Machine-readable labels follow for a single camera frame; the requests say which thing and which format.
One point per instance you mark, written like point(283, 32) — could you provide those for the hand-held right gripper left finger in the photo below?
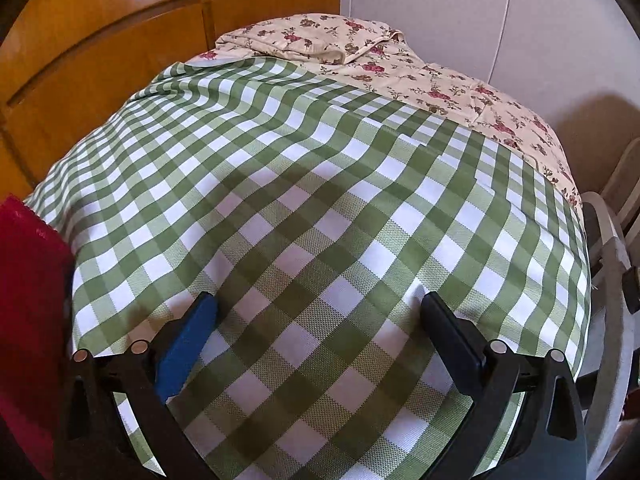
point(182, 345)

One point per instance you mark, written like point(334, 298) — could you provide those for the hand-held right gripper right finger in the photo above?
point(452, 340)

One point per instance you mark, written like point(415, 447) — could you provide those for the red knit garment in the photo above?
point(30, 285)

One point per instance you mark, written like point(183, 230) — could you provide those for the white plastic chair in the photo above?
point(612, 270)

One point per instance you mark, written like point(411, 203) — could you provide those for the green checked cloth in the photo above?
point(310, 200)

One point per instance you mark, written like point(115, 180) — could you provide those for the floral bedsheet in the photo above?
point(450, 90)

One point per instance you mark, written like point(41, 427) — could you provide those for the wooden wardrobe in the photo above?
point(100, 50)

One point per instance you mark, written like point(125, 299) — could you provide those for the floral pillow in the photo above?
point(300, 37)

